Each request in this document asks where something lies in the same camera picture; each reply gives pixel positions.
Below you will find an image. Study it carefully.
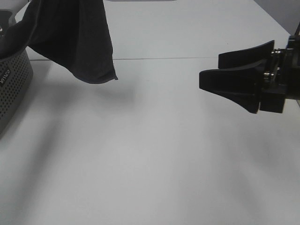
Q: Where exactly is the grey perforated plastic basket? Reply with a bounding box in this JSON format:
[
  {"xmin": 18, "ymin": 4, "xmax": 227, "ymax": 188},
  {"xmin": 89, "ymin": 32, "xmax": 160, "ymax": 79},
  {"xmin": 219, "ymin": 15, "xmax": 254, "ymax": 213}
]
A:
[{"xmin": 0, "ymin": 8, "xmax": 33, "ymax": 136}]

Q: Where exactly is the dark navy towel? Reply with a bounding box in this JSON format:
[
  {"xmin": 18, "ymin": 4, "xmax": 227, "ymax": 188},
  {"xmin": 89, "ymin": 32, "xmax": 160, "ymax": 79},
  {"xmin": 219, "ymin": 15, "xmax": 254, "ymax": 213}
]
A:
[{"xmin": 0, "ymin": 0, "xmax": 117, "ymax": 84}]

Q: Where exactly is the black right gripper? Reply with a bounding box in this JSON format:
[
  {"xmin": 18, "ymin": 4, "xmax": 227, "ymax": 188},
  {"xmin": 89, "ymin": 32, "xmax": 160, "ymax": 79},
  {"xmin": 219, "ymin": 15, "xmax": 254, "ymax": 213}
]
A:
[{"xmin": 199, "ymin": 35, "xmax": 300, "ymax": 114}]

